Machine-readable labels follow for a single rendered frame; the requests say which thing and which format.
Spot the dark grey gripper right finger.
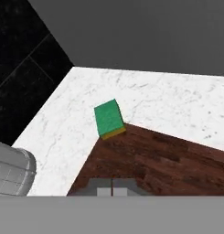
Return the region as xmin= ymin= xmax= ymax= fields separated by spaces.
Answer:
xmin=112 ymin=177 xmax=152 ymax=197

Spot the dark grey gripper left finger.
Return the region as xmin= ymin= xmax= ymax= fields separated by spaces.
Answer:
xmin=72 ymin=177 xmax=112 ymax=197

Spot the dark brown wooden cutting board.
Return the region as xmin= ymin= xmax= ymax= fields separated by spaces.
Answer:
xmin=66 ymin=122 xmax=224 ymax=197

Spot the green and yellow sponge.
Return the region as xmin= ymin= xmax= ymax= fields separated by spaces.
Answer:
xmin=93 ymin=98 xmax=127 ymax=142

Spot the grey round container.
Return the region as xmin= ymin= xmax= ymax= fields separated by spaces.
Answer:
xmin=0 ymin=139 xmax=37 ymax=197

